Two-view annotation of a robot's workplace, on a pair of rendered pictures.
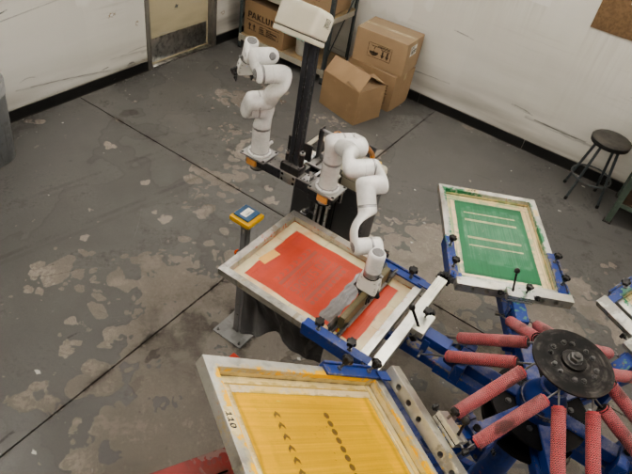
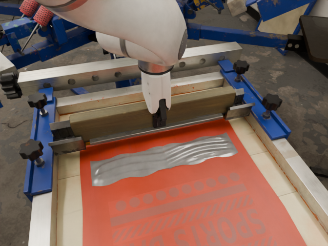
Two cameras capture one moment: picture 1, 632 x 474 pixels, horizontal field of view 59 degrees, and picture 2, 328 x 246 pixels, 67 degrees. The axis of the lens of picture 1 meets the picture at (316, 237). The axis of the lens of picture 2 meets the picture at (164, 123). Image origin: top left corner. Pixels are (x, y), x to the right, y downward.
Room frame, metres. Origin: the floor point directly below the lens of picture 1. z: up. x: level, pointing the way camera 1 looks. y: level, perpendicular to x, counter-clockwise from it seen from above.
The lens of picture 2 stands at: (2.01, 0.07, 1.45)
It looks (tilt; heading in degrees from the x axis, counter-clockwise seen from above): 46 degrees down; 227
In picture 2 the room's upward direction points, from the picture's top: straight up
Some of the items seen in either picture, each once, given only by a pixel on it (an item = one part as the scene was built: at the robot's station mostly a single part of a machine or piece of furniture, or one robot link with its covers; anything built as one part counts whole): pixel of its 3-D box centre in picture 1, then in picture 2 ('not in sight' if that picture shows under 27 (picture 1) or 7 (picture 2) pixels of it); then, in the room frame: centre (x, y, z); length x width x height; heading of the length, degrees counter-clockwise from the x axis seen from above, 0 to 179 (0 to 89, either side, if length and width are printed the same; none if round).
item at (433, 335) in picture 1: (431, 338); not in sight; (1.57, -0.57, 1.02); 0.17 x 0.06 x 0.05; 62
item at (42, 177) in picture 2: (395, 273); (46, 143); (1.96, -0.41, 0.97); 0.30 x 0.05 x 0.07; 62
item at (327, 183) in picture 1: (331, 173); not in sight; (2.34, -0.01, 1.21); 0.16 x 0.13 x 0.15; 154
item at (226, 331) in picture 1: (242, 276); not in sight; (2.19, 0.37, 0.48); 0.22 x 0.22 x 0.96; 62
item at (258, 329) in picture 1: (281, 330); not in sight; (1.67, 0.07, 0.74); 0.46 x 0.04 x 0.42; 62
